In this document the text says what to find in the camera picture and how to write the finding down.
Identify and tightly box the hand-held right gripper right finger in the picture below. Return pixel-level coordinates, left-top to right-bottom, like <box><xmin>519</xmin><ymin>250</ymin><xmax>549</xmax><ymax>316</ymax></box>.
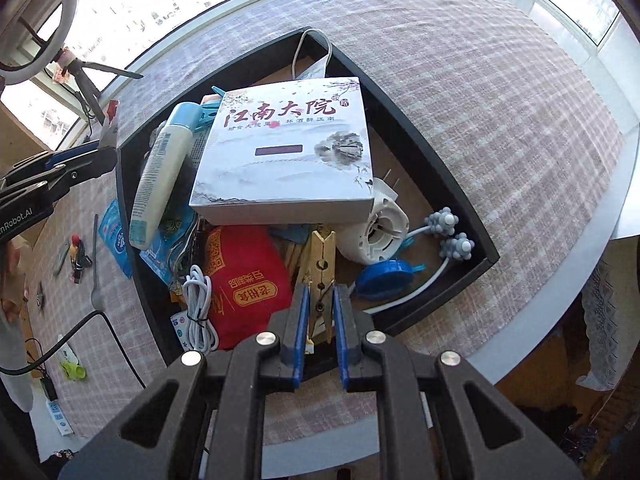
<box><xmin>332</xmin><ymin>284</ymin><xmax>586</xmax><ymax>480</ymax></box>

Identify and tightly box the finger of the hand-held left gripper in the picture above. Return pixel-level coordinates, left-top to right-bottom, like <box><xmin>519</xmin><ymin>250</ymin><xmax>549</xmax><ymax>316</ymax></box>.
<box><xmin>47</xmin><ymin>147</ymin><xmax>119</xmax><ymax>201</ymax></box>
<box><xmin>12</xmin><ymin>140</ymin><xmax>108</xmax><ymax>173</ymax></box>

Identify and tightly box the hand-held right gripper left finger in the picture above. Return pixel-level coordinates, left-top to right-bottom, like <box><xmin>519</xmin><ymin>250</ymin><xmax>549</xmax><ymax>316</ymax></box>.
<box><xmin>59</xmin><ymin>284</ymin><xmax>312</xmax><ymax>480</ymax></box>

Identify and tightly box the wooden clothespin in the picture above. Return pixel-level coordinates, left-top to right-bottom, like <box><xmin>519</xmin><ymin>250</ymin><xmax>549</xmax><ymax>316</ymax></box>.
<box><xmin>295</xmin><ymin>230</ymin><xmax>337</xmax><ymax>346</ymax></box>

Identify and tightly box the black tray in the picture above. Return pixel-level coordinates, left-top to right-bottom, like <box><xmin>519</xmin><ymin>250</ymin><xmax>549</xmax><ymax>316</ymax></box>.
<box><xmin>115</xmin><ymin>26</ymin><xmax>502</xmax><ymax>368</ymax></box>

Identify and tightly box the person's left hand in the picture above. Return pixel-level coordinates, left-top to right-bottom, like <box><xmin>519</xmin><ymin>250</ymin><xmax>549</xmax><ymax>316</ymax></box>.
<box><xmin>0</xmin><ymin>237</ymin><xmax>32</xmax><ymax>323</ymax></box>

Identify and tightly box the teal plastic tool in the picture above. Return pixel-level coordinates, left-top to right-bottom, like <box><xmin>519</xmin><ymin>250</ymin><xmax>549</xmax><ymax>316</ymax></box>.
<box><xmin>52</xmin><ymin>242</ymin><xmax>71</xmax><ymax>277</ymax></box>

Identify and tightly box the black tripod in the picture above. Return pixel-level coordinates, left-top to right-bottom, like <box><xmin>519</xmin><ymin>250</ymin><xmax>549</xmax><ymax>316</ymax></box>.
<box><xmin>15</xmin><ymin>15</ymin><xmax>143</xmax><ymax>126</ymax></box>

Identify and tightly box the blue tissue packet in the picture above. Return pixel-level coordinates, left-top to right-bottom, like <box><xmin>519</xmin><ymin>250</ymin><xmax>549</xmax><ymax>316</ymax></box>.
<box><xmin>97</xmin><ymin>199</ymin><xmax>135</xmax><ymax>280</ymax></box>

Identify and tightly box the white lotion tube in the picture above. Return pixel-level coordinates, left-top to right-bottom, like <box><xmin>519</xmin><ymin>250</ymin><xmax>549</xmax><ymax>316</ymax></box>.
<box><xmin>129</xmin><ymin>102</ymin><xmax>203</xmax><ymax>251</ymax></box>

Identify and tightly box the blue round tape measure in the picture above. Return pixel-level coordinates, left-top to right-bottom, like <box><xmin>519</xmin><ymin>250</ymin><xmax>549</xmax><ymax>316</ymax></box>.
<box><xmin>356</xmin><ymin>257</ymin><xmax>428</xmax><ymax>302</ymax></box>

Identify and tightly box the red snack packet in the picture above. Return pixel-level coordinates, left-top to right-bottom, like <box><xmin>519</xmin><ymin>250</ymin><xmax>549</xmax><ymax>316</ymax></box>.
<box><xmin>202</xmin><ymin>225</ymin><xmax>293</xmax><ymax>351</ymax></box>

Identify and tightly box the metal spoon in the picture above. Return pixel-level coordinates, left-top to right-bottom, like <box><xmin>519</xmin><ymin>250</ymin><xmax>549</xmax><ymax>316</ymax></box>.
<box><xmin>90</xmin><ymin>213</ymin><xmax>107</xmax><ymax>311</ymax></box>

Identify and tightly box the white plug-in device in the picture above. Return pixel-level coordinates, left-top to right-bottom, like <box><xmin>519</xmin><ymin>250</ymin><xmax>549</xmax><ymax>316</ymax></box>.
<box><xmin>336</xmin><ymin>170</ymin><xmax>412</xmax><ymax>266</ymax></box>

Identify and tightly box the blue white small packet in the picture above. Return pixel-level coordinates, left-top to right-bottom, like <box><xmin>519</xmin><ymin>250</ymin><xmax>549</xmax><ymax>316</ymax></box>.
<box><xmin>139</xmin><ymin>205</ymin><xmax>201</xmax><ymax>286</ymax></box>

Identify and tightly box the teal clothespin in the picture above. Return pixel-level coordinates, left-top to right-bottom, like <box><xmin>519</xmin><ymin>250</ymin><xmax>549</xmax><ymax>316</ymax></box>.
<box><xmin>197</xmin><ymin>85</ymin><xmax>226</xmax><ymax>131</ymax></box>

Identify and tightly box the person's grey clothing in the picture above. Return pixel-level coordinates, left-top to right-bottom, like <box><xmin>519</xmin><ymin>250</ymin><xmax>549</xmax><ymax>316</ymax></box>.
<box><xmin>0</xmin><ymin>320</ymin><xmax>36</xmax><ymax>413</ymax></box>

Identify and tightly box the white massage roller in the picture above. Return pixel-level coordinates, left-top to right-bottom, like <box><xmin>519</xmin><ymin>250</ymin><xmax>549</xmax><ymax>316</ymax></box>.
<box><xmin>350</xmin><ymin>207</ymin><xmax>474</xmax><ymax>311</ymax></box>

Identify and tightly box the white printed box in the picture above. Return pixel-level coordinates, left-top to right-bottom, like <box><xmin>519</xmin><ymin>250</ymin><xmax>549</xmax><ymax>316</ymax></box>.
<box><xmin>189</xmin><ymin>76</ymin><xmax>377</xmax><ymax>226</ymax></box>

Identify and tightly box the white lace cloth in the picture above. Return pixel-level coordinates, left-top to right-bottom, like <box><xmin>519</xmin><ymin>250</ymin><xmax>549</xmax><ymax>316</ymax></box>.
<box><xmin>575</xmin><ymin>260</ymin><xmax>640</xmax><ymax>391</ymax></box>

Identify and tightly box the white coiled cable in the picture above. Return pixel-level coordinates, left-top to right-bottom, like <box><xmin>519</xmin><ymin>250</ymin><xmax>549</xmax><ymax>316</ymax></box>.
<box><xmin>182</xmin><ymin>266</ymin><xmax>221</xmax><ymax>353</ymax></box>

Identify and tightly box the thick black cable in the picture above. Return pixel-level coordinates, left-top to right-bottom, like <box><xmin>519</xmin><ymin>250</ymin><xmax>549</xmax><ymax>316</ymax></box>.
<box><xmin>0</xmin><ymin>310</ymin><xmax>146</xmax><ymax>391</ymax></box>

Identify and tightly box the white ring light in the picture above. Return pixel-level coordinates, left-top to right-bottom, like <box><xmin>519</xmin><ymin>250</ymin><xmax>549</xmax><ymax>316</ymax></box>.
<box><xmin>0</xmin><ymin>0</ymin><xmax>81</xmax><ymax>86</ymax></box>

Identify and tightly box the thin black cable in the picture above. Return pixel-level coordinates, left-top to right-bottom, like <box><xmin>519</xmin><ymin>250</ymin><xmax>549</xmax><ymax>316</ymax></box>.
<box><xmin>22</xmin><ymin>337</ymin><xmax>60</xmax><ymax>401</ymax></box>

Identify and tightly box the white usb cable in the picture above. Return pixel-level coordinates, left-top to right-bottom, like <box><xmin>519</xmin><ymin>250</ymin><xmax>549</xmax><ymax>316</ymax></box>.
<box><xmin>290</xmin><ymin>29</ymin><xmax>334</xmax><ymax>81</ymax></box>

